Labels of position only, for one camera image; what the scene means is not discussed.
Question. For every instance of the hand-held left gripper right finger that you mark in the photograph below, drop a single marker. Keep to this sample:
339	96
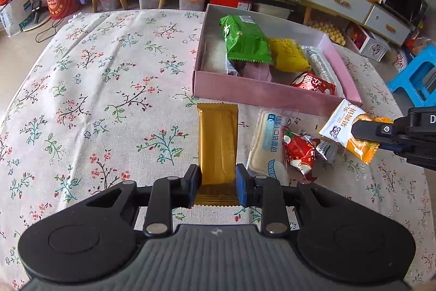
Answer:
242	187

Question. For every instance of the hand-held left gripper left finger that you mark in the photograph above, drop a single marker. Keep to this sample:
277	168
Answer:
194	183

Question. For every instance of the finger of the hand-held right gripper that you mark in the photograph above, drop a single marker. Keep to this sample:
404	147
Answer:
369	131

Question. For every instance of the orange and white cookie packet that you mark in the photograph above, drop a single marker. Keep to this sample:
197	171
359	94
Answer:
340	127

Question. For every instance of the gold snack packet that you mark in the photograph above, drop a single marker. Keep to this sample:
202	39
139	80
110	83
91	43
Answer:
218	141

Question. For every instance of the clear white bread packet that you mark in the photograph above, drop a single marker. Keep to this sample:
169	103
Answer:
269	141

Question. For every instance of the red apple print snack packet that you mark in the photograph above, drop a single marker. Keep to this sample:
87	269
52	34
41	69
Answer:
311	83
299	151

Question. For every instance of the pink cardboard box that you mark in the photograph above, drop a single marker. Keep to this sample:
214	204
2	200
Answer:
255	91

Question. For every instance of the yellow snack packet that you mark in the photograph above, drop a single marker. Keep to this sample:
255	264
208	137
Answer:
288	54

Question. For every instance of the pink clear snack packet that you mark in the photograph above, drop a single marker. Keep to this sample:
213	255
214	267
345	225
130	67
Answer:
257	71

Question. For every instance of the green snack packet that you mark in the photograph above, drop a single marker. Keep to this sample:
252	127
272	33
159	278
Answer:
243	38

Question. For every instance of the small silver candy packet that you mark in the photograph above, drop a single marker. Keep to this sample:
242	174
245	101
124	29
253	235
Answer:
325	149

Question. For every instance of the blue plastic stool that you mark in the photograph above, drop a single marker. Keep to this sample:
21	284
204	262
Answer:
412	66

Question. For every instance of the white printed box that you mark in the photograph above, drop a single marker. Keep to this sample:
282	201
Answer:
373	47

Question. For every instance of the silver striped packet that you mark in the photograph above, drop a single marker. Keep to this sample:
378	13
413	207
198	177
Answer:
318	64

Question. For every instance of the yellow egg tray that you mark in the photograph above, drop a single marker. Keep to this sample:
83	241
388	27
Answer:
327	32

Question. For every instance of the floral tablecloth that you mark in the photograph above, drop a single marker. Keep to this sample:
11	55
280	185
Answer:
102	90

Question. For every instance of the flat red box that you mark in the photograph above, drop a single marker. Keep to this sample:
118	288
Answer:
228	1

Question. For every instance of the black handheld device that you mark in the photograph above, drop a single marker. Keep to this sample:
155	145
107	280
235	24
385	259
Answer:
36	9

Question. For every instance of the white paper bag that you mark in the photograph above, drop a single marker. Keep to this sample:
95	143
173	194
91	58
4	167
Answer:
13	16

